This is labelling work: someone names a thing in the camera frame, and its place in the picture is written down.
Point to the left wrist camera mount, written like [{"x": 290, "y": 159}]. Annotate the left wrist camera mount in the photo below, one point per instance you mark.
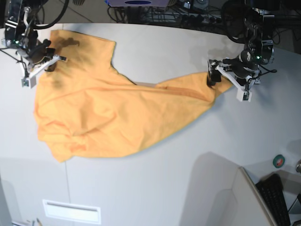
[{"x": 244, "y": 92}]

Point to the white partition panel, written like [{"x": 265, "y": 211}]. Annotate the white partition panel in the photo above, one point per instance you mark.
[{"x": 221, "y": 193}]

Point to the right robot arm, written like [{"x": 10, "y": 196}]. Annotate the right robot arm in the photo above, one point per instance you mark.
[{"x": 21, "y": 33}]

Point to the orange t-shirt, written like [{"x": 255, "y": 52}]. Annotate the orange t-shirt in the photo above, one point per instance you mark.
[{"x": 86, "y": 108}]

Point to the black keyboard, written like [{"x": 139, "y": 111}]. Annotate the black keyboard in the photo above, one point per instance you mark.
[{"x": 271, "y": 190}]

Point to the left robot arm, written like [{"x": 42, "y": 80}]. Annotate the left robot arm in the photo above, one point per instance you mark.
[{"x": 251, "y": 23}]

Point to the green tape roll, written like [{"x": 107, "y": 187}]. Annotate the green tape roll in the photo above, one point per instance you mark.
[{"x": 278, "y": 161}]

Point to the white table slot plate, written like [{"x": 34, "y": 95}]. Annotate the white table slot plate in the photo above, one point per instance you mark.
[{"x": 72, "y": 212}]

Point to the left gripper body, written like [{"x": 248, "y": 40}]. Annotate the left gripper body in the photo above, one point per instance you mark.
[{"x": 244, "y": 68}]

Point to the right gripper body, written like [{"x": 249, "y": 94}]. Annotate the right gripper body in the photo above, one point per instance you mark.
[{"x": 35, "y": 53}]

